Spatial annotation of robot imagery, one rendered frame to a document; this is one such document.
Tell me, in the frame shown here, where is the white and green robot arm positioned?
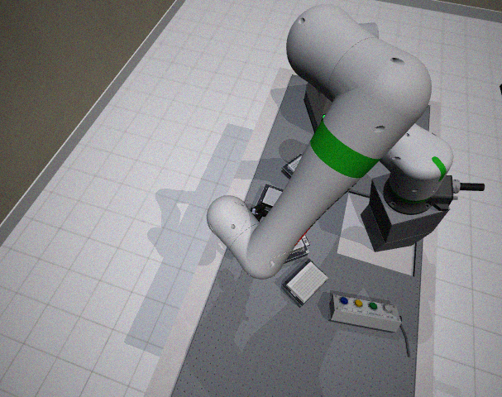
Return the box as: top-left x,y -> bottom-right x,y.
207,4 -> 485,280

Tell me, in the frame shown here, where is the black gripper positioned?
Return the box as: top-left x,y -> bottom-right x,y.
250,203 -> 267,221

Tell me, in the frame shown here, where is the white button panel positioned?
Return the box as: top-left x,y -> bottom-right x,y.
328,294 -> 410,357

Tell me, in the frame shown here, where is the grey cylinder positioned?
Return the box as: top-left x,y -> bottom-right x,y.
359,22 -> 379,38

